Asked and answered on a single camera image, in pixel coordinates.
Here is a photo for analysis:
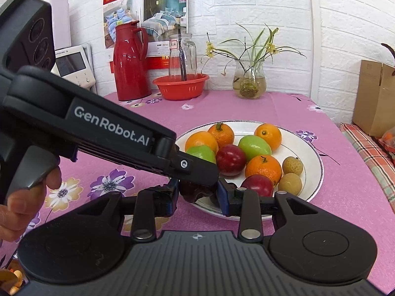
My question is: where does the red apple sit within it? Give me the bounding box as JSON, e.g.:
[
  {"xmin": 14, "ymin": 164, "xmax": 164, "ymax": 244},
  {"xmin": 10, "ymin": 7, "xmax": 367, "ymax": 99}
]
[
  {"xmin": 215, "ymin": 144, "xmax": 247, "ymax": 177},
  {"xmin": 240, "ymin": 174, "xmax": 275, "ymax": 197}
]

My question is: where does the green flowering plant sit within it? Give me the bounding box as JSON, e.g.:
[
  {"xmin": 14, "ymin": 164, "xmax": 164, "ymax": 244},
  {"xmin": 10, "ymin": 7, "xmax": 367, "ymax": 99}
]
[{"xmin": 200, "ymin": 23, "xmax": 307, "ymax": 77}]

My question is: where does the white oval plate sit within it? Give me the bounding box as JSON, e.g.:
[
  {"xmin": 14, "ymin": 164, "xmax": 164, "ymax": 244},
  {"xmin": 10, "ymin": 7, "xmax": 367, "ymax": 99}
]
[{"xmin": 174, "ymin": 120, "xmax": 324, "ymax": 221}]

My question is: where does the plaid cloth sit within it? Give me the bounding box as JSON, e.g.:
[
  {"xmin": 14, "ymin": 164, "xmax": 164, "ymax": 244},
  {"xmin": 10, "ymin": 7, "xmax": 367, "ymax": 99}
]
[{"xmin": 339, "ymin": 123, "xmax": 395, "ymax": 214}]

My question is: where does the person's left hand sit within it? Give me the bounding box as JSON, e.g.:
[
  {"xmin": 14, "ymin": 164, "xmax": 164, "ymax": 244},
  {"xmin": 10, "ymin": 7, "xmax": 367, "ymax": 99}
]
[{"xmin": 0, "ymin": 165, "xmax": 62, "ymax": 245}]

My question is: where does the glass pitcher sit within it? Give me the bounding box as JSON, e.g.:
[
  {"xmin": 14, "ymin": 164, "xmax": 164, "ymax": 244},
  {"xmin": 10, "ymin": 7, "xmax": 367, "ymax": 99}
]
[{"xmin": 168, "ymin": 33, "xmax": 198, "ymax": 81}]

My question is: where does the orange tangerine with green leaf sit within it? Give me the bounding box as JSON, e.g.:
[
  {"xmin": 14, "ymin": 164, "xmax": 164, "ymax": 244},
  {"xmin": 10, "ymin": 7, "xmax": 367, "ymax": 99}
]
[{"xmin": 207, "ymin": 123, "xmax": 235, "ymax": 148}]

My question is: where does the wall poster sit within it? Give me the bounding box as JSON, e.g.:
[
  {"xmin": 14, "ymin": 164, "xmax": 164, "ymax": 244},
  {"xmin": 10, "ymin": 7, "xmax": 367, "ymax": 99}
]
[{"xmin": 103, "ymin": 0, "xmax": 189, "ymax": 71}]

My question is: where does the orange bag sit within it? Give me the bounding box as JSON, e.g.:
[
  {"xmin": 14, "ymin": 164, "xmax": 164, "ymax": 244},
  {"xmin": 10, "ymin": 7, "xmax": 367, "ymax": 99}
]
[{"xmin": 379, "ymin": 129, "xmax": 395, "ymax": 149}]

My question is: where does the purple leaf plant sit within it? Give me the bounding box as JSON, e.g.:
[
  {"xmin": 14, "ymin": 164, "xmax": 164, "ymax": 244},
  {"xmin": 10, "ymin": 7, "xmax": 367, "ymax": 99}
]
[{"xmin": 381, "ymin": 43, "xmax": 395, "ymax": 77}]

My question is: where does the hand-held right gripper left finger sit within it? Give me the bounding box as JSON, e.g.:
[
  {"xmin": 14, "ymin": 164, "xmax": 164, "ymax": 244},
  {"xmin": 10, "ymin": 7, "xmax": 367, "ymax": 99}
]
[{"xmin": 74, "ymin": 177, "xmax": 180, "ymax": 241}]

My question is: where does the glass vase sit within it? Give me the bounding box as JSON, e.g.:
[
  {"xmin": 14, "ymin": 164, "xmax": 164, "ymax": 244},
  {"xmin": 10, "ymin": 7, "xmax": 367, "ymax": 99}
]
[{"xmin": 232, "ymin": 59, "xmax": 267, "ymax": 100}]

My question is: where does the red plastic basin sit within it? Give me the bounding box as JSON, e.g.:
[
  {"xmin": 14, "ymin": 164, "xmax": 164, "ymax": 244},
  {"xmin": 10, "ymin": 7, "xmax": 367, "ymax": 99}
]
[{"xmin": 153, "ymin": 73, "xmax": 210, "ymax": 101}]

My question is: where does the green apple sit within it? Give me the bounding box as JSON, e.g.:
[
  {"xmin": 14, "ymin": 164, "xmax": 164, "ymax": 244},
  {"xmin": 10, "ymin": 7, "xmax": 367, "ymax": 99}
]
[
  {"xmin": 186, "ymin": 144, "xmax": 217, "ymax": 164},
  {"xmin": 238, "ymin": 134, "xmax": 273, "ymax": 163}
]

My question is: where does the white wall conduit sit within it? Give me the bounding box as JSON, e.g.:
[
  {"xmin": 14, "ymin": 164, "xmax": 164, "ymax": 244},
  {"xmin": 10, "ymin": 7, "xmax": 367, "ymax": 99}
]
[{"xmin": 305, "ymin": 0, "xmax": 316, "ymax": 97}]

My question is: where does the cardboard box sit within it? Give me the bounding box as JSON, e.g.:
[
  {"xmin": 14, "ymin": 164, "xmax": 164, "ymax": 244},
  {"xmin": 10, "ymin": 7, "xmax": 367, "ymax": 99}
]
[{"xmin": 352, "ymin": 59, "xmax": 395, "ymax": 138}]

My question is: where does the black stirrer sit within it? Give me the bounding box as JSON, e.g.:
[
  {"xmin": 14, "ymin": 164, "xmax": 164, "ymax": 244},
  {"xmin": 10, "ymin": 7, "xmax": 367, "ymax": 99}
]
[{"xmin": 177, "ymin": 26, "xmax": 187, "ymax": 81}]

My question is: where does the pink floral tablecloth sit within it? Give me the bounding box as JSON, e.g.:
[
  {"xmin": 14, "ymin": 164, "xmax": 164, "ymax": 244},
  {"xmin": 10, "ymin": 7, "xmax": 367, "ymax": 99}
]
[{"xmin": 0, "ymin": 90, "xmax": 395, "ymax": 253}]

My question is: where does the dark red plum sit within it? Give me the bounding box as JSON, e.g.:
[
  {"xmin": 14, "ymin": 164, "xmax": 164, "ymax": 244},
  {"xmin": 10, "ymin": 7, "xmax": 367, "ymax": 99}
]
[{"xmin": 180, "ymin": 179, "xmax": 217, "ymax": 204}]

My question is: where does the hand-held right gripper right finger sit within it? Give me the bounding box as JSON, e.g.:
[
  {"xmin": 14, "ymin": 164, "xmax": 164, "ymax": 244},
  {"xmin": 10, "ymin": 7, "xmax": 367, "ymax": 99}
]
[{"xmin": 217, "ymin": 177, "xmax": 318, "ymax": 241}]

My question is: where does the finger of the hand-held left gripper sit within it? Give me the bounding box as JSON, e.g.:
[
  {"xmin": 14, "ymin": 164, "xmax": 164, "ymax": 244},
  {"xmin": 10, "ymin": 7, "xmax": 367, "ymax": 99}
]
[{"xmin": 168, "ymin": 148, "xmax": 220, "ymax": 187}]

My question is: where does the white appliance with screen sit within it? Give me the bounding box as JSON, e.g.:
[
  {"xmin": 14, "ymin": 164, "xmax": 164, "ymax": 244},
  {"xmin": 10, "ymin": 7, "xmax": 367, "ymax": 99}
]
[{"xmin": 51, "ymin": 45, "xmax": 98, "ymax": 94}]

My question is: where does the red thermos jug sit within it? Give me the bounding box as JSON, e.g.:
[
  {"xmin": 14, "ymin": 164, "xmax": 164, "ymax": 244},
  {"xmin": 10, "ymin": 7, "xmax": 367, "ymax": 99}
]
[{"xmin": 113, "ymin": 21, "xmax": 152, "ymax": 102}]

